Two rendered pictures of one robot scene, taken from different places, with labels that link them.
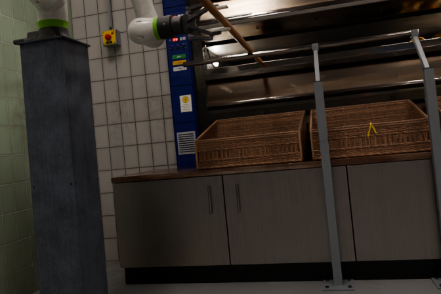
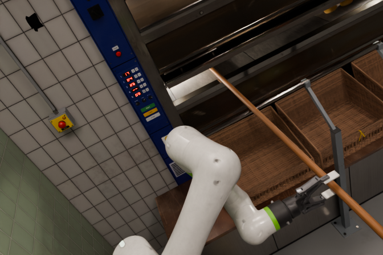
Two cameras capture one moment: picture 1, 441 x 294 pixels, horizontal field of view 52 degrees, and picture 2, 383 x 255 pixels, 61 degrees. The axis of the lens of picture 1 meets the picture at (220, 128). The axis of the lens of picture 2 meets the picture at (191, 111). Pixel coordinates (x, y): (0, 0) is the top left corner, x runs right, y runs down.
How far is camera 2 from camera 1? 2.07 m
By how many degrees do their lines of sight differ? 41
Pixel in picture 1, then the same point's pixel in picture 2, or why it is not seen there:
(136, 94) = (114, 152)
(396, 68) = (329, 46)
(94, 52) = (44, 138)
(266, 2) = (218, 24)
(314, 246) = (329, 214)
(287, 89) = (252, 94)
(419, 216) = not seen: outside the picture
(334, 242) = (346, 211)
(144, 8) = (234, 196)
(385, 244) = (369, 192)
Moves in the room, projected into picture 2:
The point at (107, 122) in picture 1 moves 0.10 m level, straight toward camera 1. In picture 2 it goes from (95, 184) to (102, 190)
